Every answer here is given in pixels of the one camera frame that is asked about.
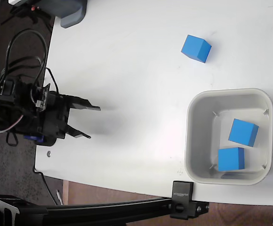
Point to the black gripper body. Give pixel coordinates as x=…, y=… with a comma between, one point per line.
x=56, y=117

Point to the blue cube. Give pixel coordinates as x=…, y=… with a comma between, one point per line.
x=241, y=131
x=229, y=159
x=193, y=47

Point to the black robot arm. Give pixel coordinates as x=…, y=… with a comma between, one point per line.
x=11, y=103

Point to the white plastic tray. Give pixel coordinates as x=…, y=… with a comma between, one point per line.
x=197, y=131

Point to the blue table clamp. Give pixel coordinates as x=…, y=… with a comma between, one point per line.
x=35, y=139

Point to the small metal nut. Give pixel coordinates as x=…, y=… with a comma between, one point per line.
x=48, y=153

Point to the blue-gray device base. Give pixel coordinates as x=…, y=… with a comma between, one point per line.
x=70, y=14

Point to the black stand with red light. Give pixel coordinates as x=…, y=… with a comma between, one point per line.
x=33, y=10

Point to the white device corner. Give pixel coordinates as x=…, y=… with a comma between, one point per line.
x=16, y=2

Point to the small camera circuit board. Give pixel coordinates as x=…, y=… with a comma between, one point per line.
x=42, y=97

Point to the black aluminium rail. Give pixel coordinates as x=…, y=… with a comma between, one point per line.
x=108, y=210

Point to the black bracket with white plate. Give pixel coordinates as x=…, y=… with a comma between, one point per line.
x=7, y=209

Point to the black rail clamp block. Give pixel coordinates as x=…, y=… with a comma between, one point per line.
x=182, y=200

